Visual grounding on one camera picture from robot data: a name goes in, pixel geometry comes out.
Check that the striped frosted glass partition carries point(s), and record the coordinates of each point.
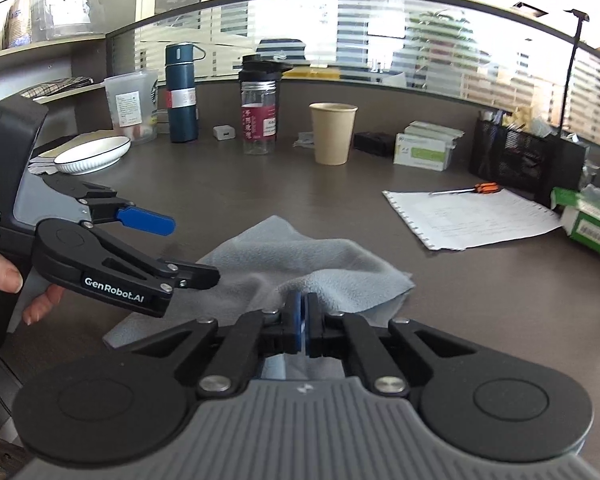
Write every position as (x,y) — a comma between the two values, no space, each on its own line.
(360,40)

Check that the small clear plastic bag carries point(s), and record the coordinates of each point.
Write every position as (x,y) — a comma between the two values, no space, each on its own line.
(304,141)

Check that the green tissue box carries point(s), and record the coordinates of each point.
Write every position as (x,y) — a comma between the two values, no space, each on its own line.
(590,225)

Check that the pale yellow packets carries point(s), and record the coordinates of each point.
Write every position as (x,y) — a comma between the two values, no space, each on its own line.
(530,122)

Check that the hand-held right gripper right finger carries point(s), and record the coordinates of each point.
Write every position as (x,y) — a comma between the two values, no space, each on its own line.
(311,330)

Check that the dark blue thermos bottle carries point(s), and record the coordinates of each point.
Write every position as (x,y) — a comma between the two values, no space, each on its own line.
(182,105)

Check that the white crumpled paper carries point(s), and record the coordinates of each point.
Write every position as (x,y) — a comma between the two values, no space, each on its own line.
(41,166)

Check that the person's left hand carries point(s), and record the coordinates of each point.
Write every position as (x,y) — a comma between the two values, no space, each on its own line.
(2,272)

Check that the black mesh desk organizer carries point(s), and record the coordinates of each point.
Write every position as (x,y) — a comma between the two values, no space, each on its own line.
(510,160)

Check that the small black box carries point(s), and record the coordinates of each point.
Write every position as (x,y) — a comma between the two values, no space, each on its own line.
(374,144)

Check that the flat white box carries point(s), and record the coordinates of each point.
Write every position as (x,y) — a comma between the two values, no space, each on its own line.
(435,130)

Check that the white charger plug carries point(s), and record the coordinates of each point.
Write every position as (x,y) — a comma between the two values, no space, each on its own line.
(224,133)

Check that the clear jar with red label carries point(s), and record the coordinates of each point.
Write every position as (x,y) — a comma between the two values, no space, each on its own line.
(259,125)

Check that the green potted plant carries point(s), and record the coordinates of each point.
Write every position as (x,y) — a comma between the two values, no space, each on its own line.
(440,35)

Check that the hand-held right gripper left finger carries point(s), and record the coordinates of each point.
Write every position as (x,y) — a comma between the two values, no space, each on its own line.
(293,325)

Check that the clear plastic cup green logo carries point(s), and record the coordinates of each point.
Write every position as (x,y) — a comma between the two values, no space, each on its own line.
(130,105)

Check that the clear plastic bag of goods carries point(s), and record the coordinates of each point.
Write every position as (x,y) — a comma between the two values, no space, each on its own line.
(27,15)

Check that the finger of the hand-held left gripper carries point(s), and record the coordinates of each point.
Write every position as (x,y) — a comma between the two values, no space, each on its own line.
(145,221)
(190,276)

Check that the white plate with dark rim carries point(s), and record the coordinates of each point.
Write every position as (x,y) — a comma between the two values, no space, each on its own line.
(92,155)

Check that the white perforated paper sheet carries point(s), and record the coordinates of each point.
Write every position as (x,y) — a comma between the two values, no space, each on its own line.
(475,217)

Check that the black gooseneck desk lamp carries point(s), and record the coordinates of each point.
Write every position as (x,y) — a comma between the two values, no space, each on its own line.
(570,170)

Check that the grey towel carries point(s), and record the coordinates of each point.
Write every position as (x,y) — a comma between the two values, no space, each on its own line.
(290,255)

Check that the beige paper cup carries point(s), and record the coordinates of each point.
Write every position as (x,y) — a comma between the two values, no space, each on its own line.
(332,135)

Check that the plaid cloth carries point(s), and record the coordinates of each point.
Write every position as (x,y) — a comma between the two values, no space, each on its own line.
(55,87)

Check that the white box with green label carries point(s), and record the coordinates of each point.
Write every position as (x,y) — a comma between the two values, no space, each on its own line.
(422,155)

